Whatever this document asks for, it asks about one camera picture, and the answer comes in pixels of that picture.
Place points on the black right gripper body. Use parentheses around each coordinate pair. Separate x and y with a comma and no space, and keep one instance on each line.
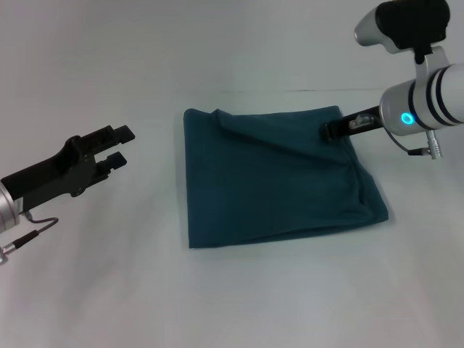
(359,123)

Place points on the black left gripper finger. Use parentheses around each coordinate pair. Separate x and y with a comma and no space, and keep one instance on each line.
(110,163)
(117,136)

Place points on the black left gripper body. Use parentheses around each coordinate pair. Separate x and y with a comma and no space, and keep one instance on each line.
(54,174)

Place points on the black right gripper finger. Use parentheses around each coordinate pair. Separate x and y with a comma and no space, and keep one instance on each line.
(328,131)

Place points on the teal blue t-shirt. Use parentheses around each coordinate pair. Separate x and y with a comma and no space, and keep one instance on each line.
(272,181)

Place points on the silver right camera bracket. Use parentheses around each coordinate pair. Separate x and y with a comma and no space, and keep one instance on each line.
(431,61)

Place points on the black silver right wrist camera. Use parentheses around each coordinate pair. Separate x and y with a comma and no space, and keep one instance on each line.
(402,23)

